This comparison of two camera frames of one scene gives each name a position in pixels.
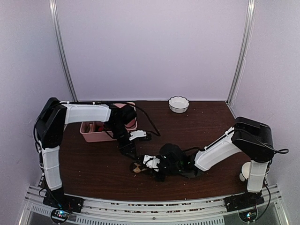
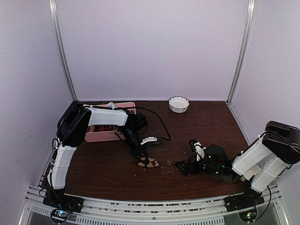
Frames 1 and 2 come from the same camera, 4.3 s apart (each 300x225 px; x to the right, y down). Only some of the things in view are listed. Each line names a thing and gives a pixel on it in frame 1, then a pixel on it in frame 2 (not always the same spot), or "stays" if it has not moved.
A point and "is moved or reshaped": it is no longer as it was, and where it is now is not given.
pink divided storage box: x=95 y=131 stays
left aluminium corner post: x=57 y=29 stays
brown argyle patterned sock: x=136 y=168 is moved or reshaped
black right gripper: x=158 y=178 → x=187 y=163
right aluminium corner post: x=251 y=11 stays
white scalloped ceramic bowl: x=178 y=104 stays
